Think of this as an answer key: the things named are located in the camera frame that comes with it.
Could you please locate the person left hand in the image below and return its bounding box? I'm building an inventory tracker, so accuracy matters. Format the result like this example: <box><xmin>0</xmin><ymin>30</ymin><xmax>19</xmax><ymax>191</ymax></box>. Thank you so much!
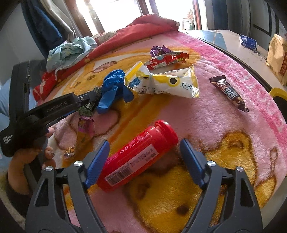
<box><xmin>7</xmin><ymin>126</ymin><xmax>57</xmax><ymax>195</ymax></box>

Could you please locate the red cylindrical bottle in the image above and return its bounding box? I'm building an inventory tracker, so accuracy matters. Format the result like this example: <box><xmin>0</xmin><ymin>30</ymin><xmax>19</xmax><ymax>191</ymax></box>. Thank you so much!
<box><xmin>97</xmin><ymin>120</ymin><xmax>178</xmax><ymax>192</ymax></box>

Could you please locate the dark blue curtain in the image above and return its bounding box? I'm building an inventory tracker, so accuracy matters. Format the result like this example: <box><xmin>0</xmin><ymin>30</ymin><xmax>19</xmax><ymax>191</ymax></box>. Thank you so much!
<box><xmin>21</xmin><ymin>0</ymin><xmax>66</xmax><ymax>58</ymax></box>

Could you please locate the yellow white snack bag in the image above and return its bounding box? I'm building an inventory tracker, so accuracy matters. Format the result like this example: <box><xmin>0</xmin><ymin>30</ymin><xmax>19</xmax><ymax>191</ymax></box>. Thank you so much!
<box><xmin>124</xmin><ymin>62</ymin><xmax>199</xmax><ymax>99</ymax></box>

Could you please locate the blue rubber glove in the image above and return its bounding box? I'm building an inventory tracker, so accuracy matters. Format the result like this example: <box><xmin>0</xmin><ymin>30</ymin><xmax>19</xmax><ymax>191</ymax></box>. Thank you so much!
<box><xmin>97</xmin><ymin>69</ymin><xmax>134</xmax><ymax>114</ymax></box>

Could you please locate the purple snack wrapper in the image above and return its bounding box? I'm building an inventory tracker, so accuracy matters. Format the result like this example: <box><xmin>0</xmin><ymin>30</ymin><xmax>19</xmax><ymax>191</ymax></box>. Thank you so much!
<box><xmin>150</xmin><ymin>46</ymin><xmax>173</xmax><ymax>57</ymax></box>

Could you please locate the coffee table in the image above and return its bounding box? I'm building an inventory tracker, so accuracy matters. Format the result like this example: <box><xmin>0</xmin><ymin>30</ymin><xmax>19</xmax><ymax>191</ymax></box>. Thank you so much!
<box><xmin>185</xmin><ymin>30</ymin><xmax>286</xmax><ymax>91</ymax></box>

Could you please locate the light blue garment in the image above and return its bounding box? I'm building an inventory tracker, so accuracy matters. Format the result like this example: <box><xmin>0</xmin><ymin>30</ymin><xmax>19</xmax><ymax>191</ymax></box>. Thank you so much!
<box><xmin>46</xmin><ymin>36</ymin><xmax>97</xmax><ymax>73</ymax></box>

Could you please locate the brown chocolate bar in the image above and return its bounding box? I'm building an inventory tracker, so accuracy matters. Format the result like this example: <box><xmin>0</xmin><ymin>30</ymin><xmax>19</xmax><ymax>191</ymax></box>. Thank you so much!
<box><xmin>209</xmin><ymin>75</ymin><xmax>250</xmax><ymax>112</ymax></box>

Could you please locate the blue tissue pack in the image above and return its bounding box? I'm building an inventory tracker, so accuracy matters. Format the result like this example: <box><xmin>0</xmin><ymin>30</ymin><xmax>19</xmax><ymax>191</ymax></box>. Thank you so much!
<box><xmin>239</xmin><ymin>34</ymin><xmax>257</xmax><ymax>51</ymax></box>

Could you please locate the red snack wrapper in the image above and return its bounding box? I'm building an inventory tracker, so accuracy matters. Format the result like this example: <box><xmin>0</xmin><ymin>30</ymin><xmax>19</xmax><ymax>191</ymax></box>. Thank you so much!
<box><xmin>144</xmin><ymin>52</ymin><xmax>189</xmax><ymax>70</ymax></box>

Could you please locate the yellow rim trash bin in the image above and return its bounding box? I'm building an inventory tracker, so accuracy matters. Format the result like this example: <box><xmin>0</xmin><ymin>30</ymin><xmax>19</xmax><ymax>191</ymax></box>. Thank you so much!
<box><xmin>269</xmin><ymin>88</ymin><xmax>287</xmax><ymax>120</ymax></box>

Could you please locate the pink cartoon blanket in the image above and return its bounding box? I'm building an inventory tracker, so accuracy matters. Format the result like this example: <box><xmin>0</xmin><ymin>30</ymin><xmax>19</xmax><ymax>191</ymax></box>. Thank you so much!
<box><xmin>48</xmin><ymin>32</ymin><xmax>286</xmax><ymax>232</ymax></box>

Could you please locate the brown paper bag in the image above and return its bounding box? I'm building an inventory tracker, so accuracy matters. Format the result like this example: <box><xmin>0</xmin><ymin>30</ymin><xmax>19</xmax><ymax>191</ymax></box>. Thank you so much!
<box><xmin>267</xmin><ymin>34</ymin><xmax>286</xmax><ymax>86</ymax></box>

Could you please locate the red quilt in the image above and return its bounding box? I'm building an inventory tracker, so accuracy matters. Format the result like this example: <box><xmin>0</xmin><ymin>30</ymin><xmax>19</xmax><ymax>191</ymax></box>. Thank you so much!
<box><xmin>33</xmin><ymin>14</ymin><xmax>180</xmax><ymax>101</ymax></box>

